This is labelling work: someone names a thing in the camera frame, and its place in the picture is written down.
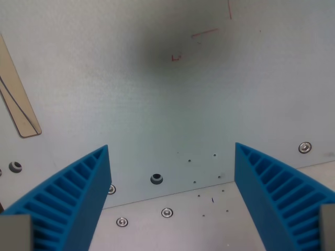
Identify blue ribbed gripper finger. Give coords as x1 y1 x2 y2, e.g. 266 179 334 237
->
0 144 113 251
234 142 335 251

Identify beige wooden board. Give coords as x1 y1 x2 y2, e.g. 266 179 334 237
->
0 33 42 139

